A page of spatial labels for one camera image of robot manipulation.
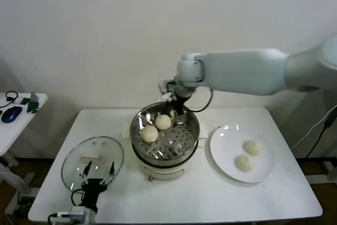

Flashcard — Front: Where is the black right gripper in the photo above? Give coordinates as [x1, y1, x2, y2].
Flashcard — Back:
[161, 92, 189, 120]

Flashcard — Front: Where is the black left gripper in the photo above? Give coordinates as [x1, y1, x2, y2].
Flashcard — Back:
[78, 161, 116, 209]

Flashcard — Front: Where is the white steamed baozi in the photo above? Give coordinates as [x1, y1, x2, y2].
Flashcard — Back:
[243, 140, 264, 156]
[141, 125, 159, 143]
[154, 114, 172, 131]
[235, 154, 256, 172]

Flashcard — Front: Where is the glass lid with cream handle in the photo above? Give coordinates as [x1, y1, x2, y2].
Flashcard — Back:
[61, 136, 124, 193]

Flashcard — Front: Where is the perforated steel steamer basket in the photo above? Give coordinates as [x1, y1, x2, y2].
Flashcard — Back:
[130, 101, 200, 162]

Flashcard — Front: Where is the cream electric cooker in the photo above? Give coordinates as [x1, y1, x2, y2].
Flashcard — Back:
[122, 122, 209, 182]

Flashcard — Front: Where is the white round plate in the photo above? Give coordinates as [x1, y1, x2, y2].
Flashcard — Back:
[209, 124, 275, 183]

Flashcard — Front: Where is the black floor power strip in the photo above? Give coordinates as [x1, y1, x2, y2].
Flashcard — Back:
[16, 195, 35, 210]

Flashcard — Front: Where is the white side desk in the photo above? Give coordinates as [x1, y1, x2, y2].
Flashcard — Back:
[0, 92, 48, 169]

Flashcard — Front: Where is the small green object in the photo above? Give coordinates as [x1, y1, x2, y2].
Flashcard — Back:
[27, 101, 41, 115]

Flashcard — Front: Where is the blue computer mouse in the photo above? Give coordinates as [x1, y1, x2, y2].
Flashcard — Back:
[1, 106, 22, 123]

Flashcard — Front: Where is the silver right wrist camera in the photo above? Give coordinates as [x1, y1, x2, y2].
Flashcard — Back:
[158, 79, 175, 96]

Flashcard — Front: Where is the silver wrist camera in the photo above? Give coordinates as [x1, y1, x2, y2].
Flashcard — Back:
[68, 207, 86, 223]
[158, 79, 175, 96]

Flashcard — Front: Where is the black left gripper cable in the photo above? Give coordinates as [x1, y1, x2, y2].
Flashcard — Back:
[71, 188, 85, 206]

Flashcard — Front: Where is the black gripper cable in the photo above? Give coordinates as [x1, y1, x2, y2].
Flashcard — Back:
[184, 87, 213, 112]
[71, 188, 85, 206]

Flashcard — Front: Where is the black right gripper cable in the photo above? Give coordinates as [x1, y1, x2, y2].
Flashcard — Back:
[184, 87, 213, 112]

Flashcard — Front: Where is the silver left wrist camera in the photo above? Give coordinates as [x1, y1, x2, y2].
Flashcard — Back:
[68, 207, 86, 223]

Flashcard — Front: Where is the black left camera cable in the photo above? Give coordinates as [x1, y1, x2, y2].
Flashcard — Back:
[48, 211, 71, 223]

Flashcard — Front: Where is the white table base frame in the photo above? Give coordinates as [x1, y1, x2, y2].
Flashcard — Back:
[308, 160, 337, 185]
[0, 168, 40, 215]

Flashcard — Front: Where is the black looped desk cable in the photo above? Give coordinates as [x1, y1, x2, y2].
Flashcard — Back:
[0, 91, 19, 110]

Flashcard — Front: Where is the white wall cable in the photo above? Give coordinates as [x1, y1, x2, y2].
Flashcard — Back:
[292, 103, 337, 149]

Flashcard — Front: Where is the black cable with adapter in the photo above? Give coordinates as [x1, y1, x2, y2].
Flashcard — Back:
[305, 109, 337, 159]

